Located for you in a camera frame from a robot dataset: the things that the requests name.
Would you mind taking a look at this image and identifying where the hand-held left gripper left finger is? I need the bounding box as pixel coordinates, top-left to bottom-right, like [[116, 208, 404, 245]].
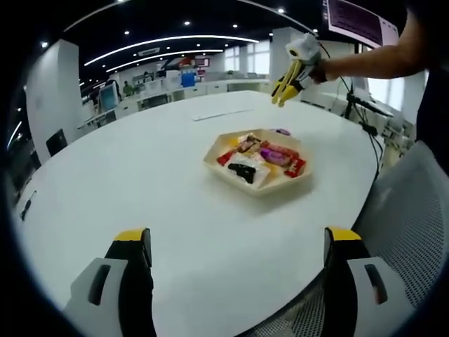
[[62, 227, 156, 337]]

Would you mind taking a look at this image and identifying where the small black tool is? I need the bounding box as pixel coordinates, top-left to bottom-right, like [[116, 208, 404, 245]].
[[20, 190, 38, 222]]

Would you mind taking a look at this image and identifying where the white framed computer monitor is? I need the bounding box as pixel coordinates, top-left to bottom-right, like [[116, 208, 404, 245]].
[[98, 86, 119, 114]]

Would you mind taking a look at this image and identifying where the black screen stand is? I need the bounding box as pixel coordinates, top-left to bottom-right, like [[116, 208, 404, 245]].
[[344, 80, 354, 120]]

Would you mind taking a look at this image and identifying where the small red candy food packet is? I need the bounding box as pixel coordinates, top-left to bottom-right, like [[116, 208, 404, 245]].
[[216, 150, 241, 166]]

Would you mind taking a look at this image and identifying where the white square pillar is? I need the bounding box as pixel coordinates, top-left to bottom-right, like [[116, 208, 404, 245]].
[[272, 27, 305, 95], [25, 38, 81, 165]]

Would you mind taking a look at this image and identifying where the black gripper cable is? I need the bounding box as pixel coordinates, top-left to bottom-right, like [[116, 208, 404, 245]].
[[359, 121, 385, 178]]

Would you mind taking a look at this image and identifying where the beige hexagonal tray container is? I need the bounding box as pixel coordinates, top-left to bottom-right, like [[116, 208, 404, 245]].
[[203, 128, 314, 198]]

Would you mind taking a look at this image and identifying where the large display screen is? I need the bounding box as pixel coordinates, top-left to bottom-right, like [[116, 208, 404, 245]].
[[321, 0, 400, 49]]

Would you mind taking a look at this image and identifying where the white office counter row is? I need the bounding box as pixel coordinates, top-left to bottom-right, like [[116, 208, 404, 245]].
[[79, 77, 273, 127]]

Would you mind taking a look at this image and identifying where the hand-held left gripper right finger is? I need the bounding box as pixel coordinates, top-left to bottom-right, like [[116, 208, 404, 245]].
[[321, 226, 419, 337]]

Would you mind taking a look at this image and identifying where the grey mesh office chair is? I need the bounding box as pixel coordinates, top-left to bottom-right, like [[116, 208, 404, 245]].
[[245, 140, 447, 337]]

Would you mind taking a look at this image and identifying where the person's right hand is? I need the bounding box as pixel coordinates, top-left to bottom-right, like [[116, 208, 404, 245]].
[[311, 58, 331, 86]]

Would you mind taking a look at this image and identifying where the bright red bar food packet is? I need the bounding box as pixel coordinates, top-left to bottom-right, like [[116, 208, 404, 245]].
[[283, 157, 307, 178]]

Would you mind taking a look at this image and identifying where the dark red bar food packet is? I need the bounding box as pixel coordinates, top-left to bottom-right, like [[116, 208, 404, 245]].
[[261, 140, 300, 159]]

